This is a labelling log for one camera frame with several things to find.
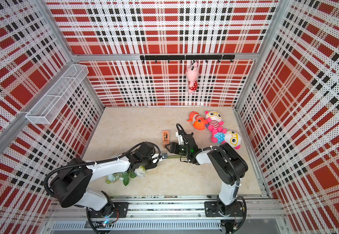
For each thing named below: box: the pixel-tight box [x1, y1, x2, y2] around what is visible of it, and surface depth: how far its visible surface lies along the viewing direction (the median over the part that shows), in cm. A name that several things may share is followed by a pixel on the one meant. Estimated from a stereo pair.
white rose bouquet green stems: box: [105, 156, 187, 186], surface depth 84 cm
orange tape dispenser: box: [162, 130, 170, 146], surface depth 98 cm
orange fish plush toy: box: [187, 111, 208, 131], surface depth 103 cm
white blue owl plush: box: [211, 128, 243, 150], surface depth 97 cm
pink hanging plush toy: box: [186, 60, 200, 94], surface depth 93 cm
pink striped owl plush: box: [204, 110, 228, 135], surface depth 106 cm
